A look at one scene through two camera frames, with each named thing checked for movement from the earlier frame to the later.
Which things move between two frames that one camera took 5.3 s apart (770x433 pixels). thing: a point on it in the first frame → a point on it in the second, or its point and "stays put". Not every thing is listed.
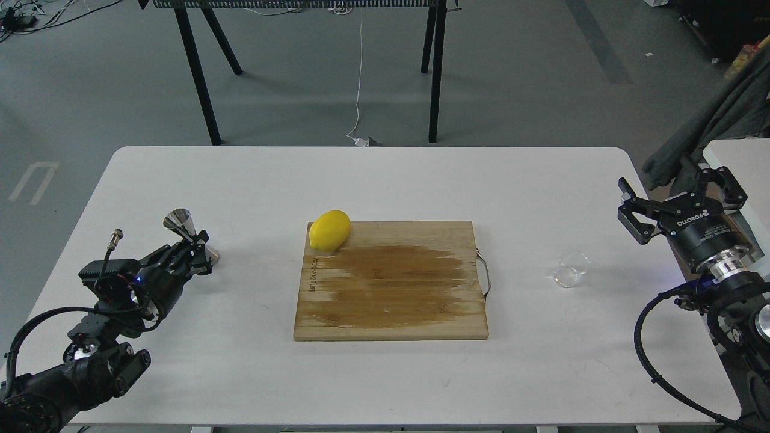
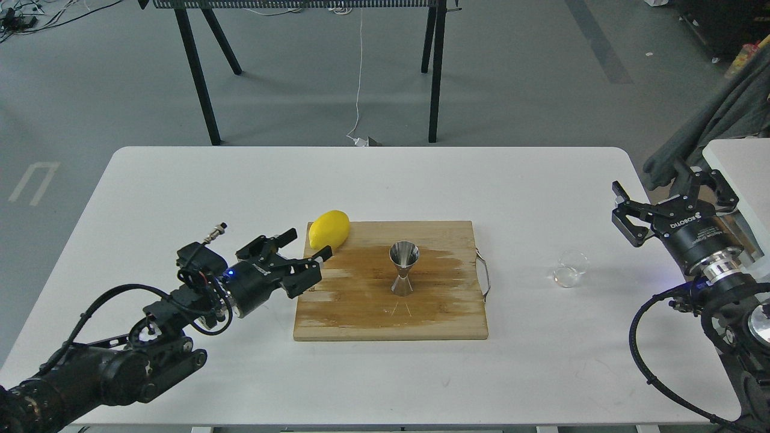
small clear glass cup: x=571 y=266 stays put
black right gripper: x=699 y=225 stays put
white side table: x=748 y=161 stays put
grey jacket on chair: x=741 y=109 stays put
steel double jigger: x=180 y=221 → x=403 y=254
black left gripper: x=162 y=274 → x=249 y=283
